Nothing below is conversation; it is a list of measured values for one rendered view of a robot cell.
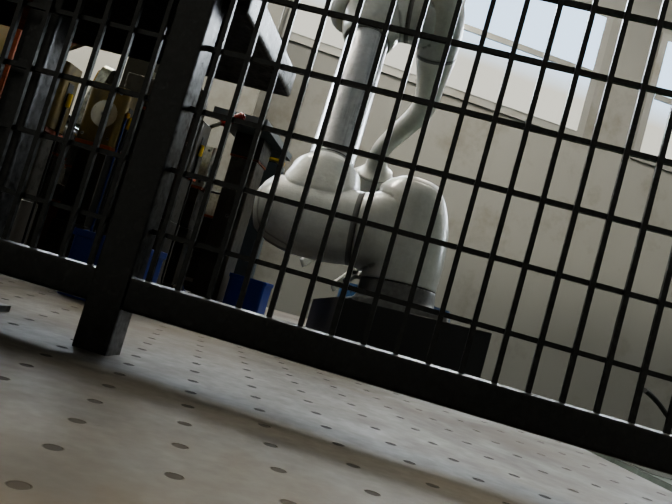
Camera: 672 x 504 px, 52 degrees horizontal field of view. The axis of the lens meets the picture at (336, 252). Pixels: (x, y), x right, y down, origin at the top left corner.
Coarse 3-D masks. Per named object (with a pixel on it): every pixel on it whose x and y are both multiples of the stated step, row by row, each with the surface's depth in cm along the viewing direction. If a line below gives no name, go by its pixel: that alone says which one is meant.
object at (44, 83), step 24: (72, 0) 62; (48, 24) 61; (24, 48) 61; (48, 48) 61; (24, 72) 61; (0, 120) 60; (24, 120) 60; (0, 144) 60; (24, 144) 61; (0, 192) 60; (0, 216) 60
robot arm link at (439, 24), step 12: (420, 0) 164; (432, 0) 163; (444, 0) 162; (456, 0) 163; (408, 12) 164; (420, 12) 164; (432, 12) 164; (444, 12) 163; (408, 24) 165; (432, 24) 165; (444, 24) 165; (456, 24) 165; (408, 36) 168; (444, 36) 166; (456, 36) 167; (420, 48) 171; (432, 48) 168; (456, 48) 170; (432, 60) 170
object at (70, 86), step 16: (64, 80) 116; (64, 96) 117; (64, 112) 117; (48, 128) 115; (64, 128) 119; (48, 144) 118; (48, 160) 117; (32, 176) 116; (32, 192) 117; (32, 208) 116; (16, 224) 114; (16, 240) 116
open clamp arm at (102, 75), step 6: (102, 72) 135; (108, 72) 134; (114, 72) 136; (96, 78) 135; (102, 78) 134; (108, 78) 135; (90, 90) 134; (84, 102) 134; (84, 108) 134; (78, 120) 134
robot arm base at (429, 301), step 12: (372, 288) 133; (384, 288) 132; (396, 288) 132; (408, 288) 132; (420, 288) 133; (360, 300) 129; (372, 300) 129; (384, 300) 130; (420, 300) 132; (432, 300) 136; (420, 312) 131
